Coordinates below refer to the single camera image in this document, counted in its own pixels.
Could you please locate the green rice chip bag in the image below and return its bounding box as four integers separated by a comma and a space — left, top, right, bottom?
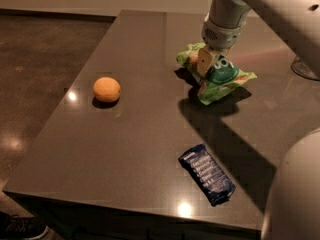
176, 43, 256, 105

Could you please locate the blue rxbar blueberry bar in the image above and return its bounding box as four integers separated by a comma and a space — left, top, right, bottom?
178, 144, 236, 207

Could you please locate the black shoe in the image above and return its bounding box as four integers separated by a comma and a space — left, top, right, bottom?
0, 212, 49, 240

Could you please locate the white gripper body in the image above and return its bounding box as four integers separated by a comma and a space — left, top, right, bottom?
201, 15, 243, 50

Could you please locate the orange fruit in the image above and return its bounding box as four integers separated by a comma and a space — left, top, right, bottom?
93, 77, 121, 103

